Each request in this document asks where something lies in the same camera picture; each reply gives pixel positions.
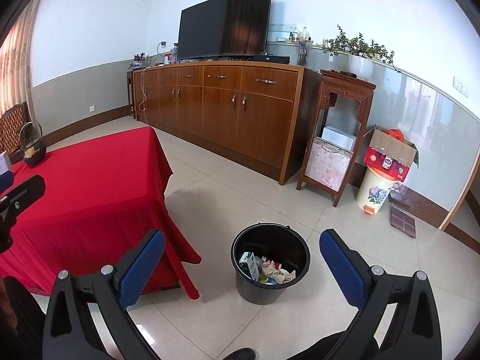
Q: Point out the beige patterned curtain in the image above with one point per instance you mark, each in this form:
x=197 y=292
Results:
x=15 y=63

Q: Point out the green leafy plant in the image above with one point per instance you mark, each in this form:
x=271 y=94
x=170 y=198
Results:
x=356 y=43

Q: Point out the wooden lattice chair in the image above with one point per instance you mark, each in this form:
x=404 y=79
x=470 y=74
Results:
x=13 y=127

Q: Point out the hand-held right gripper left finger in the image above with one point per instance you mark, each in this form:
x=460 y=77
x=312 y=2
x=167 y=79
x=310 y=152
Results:
x=144 y=266

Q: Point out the pink floral bag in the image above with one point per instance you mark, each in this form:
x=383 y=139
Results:
x=326 y=165

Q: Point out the red white small container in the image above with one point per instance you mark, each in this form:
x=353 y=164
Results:
x=168 y=59

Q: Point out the black iron teapot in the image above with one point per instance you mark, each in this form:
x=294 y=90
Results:
x=33 y=155

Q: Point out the small potted plant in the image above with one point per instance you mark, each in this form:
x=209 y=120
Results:
x=139 y=62

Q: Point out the carved wooden stand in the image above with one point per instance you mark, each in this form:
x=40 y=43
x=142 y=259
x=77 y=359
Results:
x=347 y=86

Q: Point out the black plastic bucket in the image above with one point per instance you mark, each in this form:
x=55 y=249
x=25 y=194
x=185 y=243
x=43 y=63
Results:
x=258 y=294

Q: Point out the row of small bottles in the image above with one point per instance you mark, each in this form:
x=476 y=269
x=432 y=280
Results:
x=303 y=34

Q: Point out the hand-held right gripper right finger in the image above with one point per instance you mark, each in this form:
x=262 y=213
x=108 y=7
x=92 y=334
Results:
x=343 y=268

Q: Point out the orange bag in box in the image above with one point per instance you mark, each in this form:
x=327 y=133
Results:
x=395 y=134

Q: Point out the red tablecloth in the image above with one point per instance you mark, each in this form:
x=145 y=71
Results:
x=93 y=195

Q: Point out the white flat box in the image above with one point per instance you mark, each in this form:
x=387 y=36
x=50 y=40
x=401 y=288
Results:
x=339 y=137

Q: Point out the white wall socket panel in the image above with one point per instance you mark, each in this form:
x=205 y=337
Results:
x=281 y=26

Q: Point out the glass vase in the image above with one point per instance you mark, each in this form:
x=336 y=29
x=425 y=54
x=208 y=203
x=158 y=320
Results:
x=303 y=58

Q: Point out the open cardboard box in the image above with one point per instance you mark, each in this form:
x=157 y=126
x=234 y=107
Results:
x=392 y=150

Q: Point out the wooden sideboard cabinet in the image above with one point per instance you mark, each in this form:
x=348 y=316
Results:
x=225 y=108

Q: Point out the clear plastic bottle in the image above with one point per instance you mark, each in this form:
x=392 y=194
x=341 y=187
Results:
x=175 y=54

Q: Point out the white upright box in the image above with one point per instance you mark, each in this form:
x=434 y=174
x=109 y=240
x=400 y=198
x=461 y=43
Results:
x=4 y=164

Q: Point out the brown bathroom scale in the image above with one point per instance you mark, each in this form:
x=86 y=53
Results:
x=403 y=222

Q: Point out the black flat television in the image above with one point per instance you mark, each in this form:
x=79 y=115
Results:
x=225 y=22

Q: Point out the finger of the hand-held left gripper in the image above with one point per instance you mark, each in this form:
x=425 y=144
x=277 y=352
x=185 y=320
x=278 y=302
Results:
x=5 y=180
x=30 y=191

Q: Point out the person's right leg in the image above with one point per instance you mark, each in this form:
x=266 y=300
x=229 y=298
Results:
x=326 y=347

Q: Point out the floral pedal bin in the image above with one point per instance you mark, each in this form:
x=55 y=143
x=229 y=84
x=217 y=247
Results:
x=375 y=191

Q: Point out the person's left forearm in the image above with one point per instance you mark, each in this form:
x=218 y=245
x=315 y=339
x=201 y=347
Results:
x=22 y=315

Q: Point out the white green drink carton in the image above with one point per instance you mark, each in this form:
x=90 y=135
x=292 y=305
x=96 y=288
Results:
x=248 y=264

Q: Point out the white light switch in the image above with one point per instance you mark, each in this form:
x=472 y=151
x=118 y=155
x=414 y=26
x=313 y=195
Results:
x=460 y=87

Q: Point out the black set-top box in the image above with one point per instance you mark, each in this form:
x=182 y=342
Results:
x=272 y=59

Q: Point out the black remote control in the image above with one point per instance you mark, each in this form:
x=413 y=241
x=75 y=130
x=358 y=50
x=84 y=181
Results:
x=347 y=73

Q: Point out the person's black shoe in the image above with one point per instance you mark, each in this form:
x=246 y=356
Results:
x=240 y=355

